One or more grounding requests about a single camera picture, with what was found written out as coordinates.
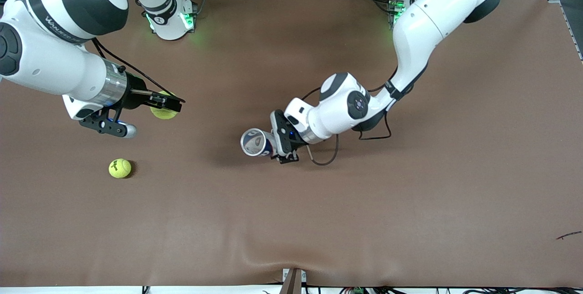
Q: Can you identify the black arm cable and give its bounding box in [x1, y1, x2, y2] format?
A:
[91, 38, 176, 97]
[298, 68, 426, 167]

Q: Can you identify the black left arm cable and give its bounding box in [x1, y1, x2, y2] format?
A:
[298, 68, 426, 167]

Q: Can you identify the yellow tennis ball black logo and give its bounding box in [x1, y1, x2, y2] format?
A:
[108, 158, 132, 179]

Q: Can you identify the brown table mat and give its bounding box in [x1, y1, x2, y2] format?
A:
[0, 0, 583, 288]

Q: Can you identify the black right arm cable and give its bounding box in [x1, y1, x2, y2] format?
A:
[91, 38, 176, 97]

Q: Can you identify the clear tennis ball can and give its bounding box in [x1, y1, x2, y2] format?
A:
[240, 127, 276, 158]

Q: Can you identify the metal mounting bracket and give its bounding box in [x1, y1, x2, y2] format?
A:
[281, 268, 307, 294]

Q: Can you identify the yellow tennis ball green print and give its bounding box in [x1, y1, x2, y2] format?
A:
[150, 91, 179, 120]

